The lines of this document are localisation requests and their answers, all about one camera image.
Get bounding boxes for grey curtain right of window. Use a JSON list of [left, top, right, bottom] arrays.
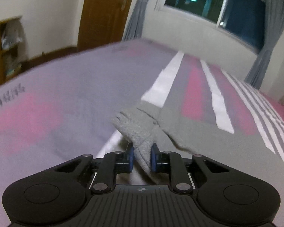
[[245, 0, 284, 89]]

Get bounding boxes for wooden shelf unit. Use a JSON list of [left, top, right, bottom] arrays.
[[0, 16, 27, 85]]

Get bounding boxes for striped purple pink bed sheet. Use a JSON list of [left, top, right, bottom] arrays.
[[0, 40, 284, 226]]

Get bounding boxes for white framed window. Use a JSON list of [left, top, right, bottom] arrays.
[[156, 0, 265, 53]]

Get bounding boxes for brown wooden door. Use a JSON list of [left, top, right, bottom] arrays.
[[77, 0, 132, 51]]

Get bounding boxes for grey curtain of window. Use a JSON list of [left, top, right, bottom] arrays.
[[123, 0, 149, 41], [245, 0, 284, 89]]

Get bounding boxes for grey knitted pants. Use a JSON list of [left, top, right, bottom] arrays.
[[113, 101, 284, 226]]

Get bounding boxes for grey curtain left of window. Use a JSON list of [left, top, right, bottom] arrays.
[[123, 0, 149, 41]]

